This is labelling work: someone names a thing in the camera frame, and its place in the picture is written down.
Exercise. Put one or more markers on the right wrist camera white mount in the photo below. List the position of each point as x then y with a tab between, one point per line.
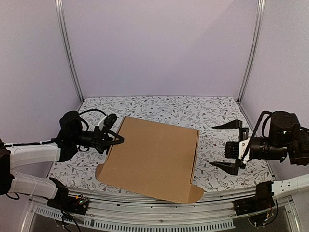
236	150

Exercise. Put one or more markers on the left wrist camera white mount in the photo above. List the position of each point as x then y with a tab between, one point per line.
106	123

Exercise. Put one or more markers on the left aluminium frame post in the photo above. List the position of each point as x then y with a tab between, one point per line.
67	48

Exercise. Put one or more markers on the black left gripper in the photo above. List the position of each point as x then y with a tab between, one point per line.
100	138

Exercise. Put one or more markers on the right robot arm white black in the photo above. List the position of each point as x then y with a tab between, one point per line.
276	136

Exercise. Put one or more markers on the aluminium frame post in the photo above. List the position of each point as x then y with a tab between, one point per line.
253	49
67	48

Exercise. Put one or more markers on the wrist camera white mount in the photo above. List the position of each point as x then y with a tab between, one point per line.
236	150
106	123

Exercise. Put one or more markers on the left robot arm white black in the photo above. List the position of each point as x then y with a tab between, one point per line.
73	135

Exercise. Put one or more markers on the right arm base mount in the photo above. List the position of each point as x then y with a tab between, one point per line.
261	209

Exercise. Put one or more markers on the right aluminium frame post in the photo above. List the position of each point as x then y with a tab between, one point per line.
253	49

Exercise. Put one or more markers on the brown cardboard box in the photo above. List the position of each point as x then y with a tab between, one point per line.
156	159

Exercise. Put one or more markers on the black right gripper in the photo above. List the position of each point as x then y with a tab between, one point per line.
243	132

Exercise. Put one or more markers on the floral patterned table mat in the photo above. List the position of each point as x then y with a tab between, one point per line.
201	113

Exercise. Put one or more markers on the aluminium front rail base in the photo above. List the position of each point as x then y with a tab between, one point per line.
128	212

